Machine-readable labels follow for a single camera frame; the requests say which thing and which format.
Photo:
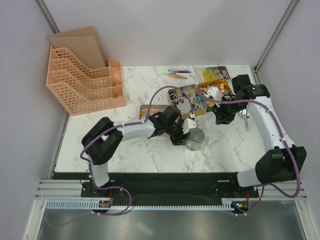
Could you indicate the paperback book with yellow cover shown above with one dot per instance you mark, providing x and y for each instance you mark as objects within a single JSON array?
[{"x": 213, "y": 73}]

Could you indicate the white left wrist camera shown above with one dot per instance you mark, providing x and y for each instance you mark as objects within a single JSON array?
[{"x": 189, "y": 124}]

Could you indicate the orange highlighter pen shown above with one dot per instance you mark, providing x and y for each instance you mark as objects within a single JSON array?
[{"x": 178, "y": 76}]

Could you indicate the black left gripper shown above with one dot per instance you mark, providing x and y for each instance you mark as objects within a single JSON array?
[{"x": 181, "y": 138}]

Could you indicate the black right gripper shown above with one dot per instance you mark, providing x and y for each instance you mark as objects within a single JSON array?
[{"x": 222, "y": 118}]

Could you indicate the silver round jar lid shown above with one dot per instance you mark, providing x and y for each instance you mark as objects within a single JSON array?
[{"x": 197, "y": 136}]

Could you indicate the peach plastic file organizer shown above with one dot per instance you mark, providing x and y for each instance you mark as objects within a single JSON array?
[{"x": 79, "y": 74}]

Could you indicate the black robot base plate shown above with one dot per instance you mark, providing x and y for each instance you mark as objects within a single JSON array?
[{"x": 170, "y": 186}]

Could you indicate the clear glass jar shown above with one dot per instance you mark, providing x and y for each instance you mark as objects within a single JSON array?
[{"x": 194, "y": 144}]

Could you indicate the pink tray of gummy candies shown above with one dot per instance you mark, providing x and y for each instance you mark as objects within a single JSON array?
[{"x": 155, "y": 108}]

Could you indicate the shiny metal scoop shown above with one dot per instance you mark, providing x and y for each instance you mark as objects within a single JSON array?
[{"x": 244, "y": 114}]

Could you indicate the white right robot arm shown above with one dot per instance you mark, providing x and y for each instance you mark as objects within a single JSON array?
[{"x": 283, "y": 160}]

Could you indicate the light blue cable duct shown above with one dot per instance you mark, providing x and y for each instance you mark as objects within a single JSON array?
[{"x": 213, "y": 204}]

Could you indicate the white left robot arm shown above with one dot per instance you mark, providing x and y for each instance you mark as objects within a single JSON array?
[{"x": 102, "y": 141}]

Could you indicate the gold tin of star candies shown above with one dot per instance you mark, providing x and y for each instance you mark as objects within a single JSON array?
[{"x": 221, "y": 84}]

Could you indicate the gold tin of lollipops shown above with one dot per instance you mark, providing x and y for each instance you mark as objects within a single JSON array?
[{"x": 179, "y": 100}]

